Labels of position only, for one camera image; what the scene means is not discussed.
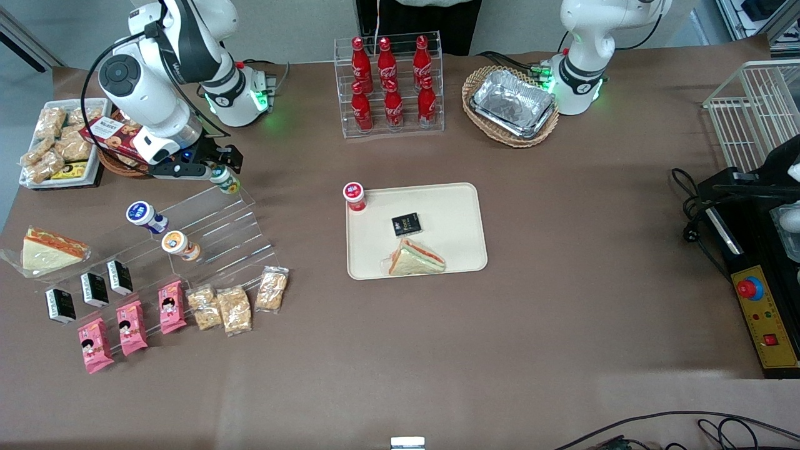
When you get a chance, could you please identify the metal shelf rack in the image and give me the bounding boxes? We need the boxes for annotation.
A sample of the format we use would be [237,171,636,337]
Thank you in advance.
[716,0,800,60]

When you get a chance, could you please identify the orange lid gum bottle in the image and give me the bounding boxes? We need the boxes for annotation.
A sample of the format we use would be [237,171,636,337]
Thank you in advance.
[161,231,202,262]

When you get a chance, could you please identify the white wire basket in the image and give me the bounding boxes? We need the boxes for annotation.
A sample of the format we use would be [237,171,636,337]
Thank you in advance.
[702,59,800,173]

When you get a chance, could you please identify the red emergency stop button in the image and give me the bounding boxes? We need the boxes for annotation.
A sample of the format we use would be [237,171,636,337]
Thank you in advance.
[736,276,765,301]

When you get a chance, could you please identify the black yellow control box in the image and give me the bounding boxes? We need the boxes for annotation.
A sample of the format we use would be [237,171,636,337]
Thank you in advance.
[696,167,800,379]

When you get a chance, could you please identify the wrapped granola bar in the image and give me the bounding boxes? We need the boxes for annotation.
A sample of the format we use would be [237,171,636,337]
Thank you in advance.
[255,266,290,314]
[187,285,224,332]
[216,286,253,338]

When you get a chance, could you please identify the brown wicker basket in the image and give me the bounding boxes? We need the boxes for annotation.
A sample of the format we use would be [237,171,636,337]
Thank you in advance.
[96,111,157,179]

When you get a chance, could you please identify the looped black cable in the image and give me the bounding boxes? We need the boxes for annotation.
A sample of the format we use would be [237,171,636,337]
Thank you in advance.
[697,417,761,450]

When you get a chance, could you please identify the white rectangular dish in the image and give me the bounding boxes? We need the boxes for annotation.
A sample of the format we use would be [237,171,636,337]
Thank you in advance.
[18,98,114,188]

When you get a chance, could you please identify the light wicker basket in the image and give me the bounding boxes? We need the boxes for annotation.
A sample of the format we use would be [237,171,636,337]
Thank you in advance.
[462,65,561,149]

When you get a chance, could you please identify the clear acrylic bottle rack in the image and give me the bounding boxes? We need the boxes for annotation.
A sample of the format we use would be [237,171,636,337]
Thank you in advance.
[333,31,446,139]

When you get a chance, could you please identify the yellow snack packet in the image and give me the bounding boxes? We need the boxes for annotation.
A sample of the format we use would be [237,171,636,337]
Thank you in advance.
[50,161,89,181]

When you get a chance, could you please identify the green lid gum bottle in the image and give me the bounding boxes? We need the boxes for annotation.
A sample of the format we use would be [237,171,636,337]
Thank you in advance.
[210,164,242,196]

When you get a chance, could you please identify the long black cable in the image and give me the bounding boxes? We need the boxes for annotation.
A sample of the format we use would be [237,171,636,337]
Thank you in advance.
[552,411,800,450]

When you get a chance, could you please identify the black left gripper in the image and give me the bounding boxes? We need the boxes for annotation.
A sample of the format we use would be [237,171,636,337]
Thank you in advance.
[712,134,800,201]

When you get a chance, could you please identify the person in black clothing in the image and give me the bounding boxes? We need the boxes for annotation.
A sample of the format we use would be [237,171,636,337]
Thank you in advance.
[355,0,483,57]

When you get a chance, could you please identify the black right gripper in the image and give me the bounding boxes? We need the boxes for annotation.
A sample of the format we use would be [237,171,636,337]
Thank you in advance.
[149,137,244,181]

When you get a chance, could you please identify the stacked aluminium foil trays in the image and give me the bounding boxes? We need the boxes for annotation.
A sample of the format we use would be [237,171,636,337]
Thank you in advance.
[470,69,558,140]

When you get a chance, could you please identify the black square snack packet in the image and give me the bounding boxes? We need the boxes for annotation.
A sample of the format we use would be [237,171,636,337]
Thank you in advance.
[392,213,423,239]

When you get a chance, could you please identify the red cola bottle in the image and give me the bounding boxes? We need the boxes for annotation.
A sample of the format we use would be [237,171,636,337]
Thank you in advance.
[383,80,404,130]
[377,37,399,94]
[417,76,438,129]
[412,35,434,91]
[351,36,374,94]
[351,81,374,133]

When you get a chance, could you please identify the black power cable with plug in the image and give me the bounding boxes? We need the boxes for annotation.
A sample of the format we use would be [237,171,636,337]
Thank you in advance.
[670,167,733,277]

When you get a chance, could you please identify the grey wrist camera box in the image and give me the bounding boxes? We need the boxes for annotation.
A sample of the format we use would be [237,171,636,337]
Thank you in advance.
[133,130,184,166]

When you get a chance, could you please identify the red cookie box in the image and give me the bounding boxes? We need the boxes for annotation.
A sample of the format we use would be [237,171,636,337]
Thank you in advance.
[79,116,151,165]

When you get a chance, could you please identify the wrapped triangle sandwich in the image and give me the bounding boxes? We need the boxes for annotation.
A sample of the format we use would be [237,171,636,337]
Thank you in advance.
[382,237,447,278]
[0,226,92,279]

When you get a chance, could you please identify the dark metal frame bar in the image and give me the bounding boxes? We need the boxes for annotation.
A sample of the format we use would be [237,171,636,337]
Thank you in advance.
[0,9,49,73]

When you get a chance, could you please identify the blue lid gum bottle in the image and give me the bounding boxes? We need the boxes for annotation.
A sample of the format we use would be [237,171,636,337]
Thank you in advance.
[126,201,169,235]

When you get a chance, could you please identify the beige plastic tray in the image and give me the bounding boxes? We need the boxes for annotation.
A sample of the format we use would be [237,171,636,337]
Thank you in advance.
[346,182,489,281]

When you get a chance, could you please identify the black white small box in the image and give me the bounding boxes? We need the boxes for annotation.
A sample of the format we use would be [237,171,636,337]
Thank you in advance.
[81,272,110,308]
[45,288,77,325]
[106,259,134,296]

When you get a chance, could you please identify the pink cartoon snack packet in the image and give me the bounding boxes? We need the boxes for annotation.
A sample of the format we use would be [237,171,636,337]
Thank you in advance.
[157,280,188,336]
[116,300,150,358]
[77,317,116,375]

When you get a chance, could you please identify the clear acrylic tiered stand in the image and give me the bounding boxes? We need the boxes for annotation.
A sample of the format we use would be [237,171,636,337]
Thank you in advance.
[37,181,278,327]

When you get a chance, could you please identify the red lid gum bottle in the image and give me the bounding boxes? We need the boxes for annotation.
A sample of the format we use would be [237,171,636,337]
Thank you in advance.
[342,182,368,213]

